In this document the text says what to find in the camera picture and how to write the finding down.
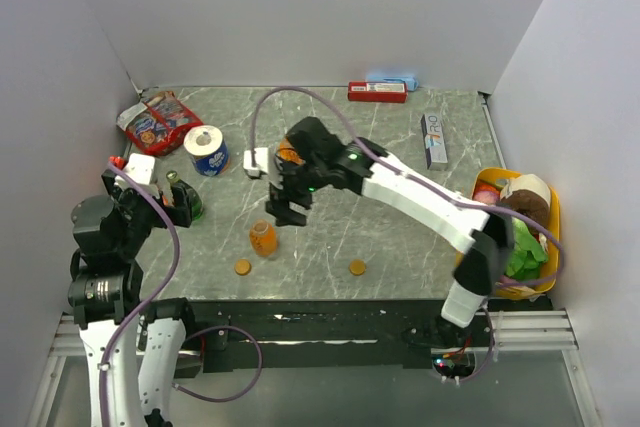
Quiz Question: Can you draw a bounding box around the blue toilet paper roll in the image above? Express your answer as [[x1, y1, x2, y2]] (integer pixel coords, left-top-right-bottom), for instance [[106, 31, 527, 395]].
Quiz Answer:
[[183, 125, 230, 177]]

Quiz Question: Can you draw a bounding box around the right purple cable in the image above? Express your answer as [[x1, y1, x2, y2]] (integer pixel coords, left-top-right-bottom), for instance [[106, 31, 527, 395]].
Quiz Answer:
[[250, 85, 565, 387]]

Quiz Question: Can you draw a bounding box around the gold bottle cap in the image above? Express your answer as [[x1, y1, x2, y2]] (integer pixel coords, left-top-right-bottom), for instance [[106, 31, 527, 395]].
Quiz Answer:
[[348, 259, 367, 276], [234, 259, 252, 276]]

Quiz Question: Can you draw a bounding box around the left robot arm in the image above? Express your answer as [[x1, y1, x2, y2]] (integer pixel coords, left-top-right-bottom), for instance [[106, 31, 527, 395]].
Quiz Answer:
[[68, 171, 198, 426]]

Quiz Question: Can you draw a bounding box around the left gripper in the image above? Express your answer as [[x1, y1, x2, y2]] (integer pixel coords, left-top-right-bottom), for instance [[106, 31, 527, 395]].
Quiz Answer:
[[102, 169, 193, 257]]

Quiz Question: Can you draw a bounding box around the green toy cabbage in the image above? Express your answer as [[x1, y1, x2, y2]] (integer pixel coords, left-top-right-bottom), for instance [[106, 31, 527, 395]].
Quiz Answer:
[[505, 218, 548, 281]]

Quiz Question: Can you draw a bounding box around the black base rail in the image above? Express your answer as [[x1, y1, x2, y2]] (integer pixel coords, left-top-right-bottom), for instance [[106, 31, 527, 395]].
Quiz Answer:
[[137, 299, 554, 373]]

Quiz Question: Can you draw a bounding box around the red snack bag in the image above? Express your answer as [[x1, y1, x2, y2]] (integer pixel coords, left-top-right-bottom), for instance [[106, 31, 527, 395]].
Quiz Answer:
[[116, 91, 203, 157]]

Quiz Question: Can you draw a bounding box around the blue packet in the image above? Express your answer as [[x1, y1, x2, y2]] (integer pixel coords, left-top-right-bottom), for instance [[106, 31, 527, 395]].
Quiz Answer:
[[365, 72, 419, 92]]

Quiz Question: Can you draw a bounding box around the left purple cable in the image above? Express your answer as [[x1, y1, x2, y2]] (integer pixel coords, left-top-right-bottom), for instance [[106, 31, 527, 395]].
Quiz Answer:
[[98, 166, 264, 427]]

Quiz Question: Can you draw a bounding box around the yellow basket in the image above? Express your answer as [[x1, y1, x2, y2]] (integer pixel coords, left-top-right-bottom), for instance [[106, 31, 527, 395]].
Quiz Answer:
[[471, 168, 560, 300]]

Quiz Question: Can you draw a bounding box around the grey toothpaste box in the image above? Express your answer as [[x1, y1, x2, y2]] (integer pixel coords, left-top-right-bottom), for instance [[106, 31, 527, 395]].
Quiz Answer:
[[421, 113, 449, 170]]

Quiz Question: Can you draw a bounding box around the brown white plush toy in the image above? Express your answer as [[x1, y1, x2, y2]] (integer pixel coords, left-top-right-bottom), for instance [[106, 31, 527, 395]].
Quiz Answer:
[[500, 174, 552, 226]]

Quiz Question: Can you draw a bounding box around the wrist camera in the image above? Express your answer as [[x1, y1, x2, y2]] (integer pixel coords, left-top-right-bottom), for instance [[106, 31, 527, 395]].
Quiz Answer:
[[243, 147, 271, 179], [110, 153, 157, 187]]

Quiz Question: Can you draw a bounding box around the purple cable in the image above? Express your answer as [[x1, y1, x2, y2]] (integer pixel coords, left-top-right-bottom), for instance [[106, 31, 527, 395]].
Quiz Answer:
[[250, 85, 565, 387], [98, 166, 264, 427]]

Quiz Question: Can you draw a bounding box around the orange juice bottle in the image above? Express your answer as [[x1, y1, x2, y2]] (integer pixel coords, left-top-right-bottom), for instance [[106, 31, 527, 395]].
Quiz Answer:
[[249, 219, 278, 257], [276, 138, 305, 165]]

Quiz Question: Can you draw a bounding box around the green glass bottle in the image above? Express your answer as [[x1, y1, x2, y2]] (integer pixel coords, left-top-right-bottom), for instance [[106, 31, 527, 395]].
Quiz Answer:
[[166, 170, 204, 220]]

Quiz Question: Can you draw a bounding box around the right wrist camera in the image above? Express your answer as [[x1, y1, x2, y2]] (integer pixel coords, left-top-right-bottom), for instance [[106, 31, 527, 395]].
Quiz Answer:
[[243, 147, 271, 179]]

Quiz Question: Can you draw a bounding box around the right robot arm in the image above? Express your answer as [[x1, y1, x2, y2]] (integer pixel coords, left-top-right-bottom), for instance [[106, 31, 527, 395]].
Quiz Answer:
[[244, 117, 515, 348]]

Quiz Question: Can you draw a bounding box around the red rectangular box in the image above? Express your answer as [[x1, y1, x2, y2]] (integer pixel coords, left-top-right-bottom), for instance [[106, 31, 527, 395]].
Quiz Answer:
[[347, 81, 408, 103]]

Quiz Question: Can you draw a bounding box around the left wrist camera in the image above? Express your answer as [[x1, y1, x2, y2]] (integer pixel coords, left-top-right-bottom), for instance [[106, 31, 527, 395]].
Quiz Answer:
[[110, 153, 157, 187]]

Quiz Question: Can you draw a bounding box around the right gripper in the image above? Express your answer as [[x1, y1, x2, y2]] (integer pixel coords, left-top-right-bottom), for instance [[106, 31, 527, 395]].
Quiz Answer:
[[265, 156, 329, 228]]

